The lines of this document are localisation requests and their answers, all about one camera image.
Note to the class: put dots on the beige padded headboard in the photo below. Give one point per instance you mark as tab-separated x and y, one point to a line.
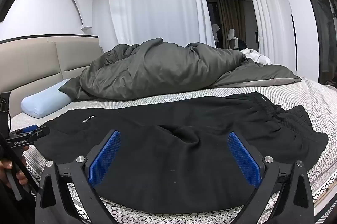
31	63

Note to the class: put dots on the person's left hand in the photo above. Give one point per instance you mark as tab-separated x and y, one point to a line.
5	164

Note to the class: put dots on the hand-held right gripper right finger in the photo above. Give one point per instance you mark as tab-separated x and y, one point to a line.
243	160

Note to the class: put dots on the glass door wardrobe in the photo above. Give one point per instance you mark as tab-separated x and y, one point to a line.
323	29

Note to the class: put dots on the black pants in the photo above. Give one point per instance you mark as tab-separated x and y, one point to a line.
171	160

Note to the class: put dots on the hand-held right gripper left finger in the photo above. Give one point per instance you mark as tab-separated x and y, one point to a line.
105	158

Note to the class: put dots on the honeycomb patterned mattress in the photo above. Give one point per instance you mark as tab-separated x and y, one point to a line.
310	97

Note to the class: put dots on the white wardrobe door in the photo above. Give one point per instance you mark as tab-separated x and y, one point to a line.
302	16

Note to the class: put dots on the white hanging garment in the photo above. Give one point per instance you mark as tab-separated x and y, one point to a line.
216	31

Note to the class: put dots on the white chair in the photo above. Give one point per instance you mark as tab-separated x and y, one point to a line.
232	37

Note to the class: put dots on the brown curtain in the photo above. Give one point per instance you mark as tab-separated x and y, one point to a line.
231	13

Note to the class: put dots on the white crumpled cloth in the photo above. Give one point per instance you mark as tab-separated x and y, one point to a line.
256	56

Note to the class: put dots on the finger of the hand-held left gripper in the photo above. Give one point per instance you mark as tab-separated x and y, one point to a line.
21	140

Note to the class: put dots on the grey duvet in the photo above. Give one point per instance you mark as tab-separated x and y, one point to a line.
158	68

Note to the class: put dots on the light blue pillow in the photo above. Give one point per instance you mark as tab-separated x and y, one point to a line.
44	102

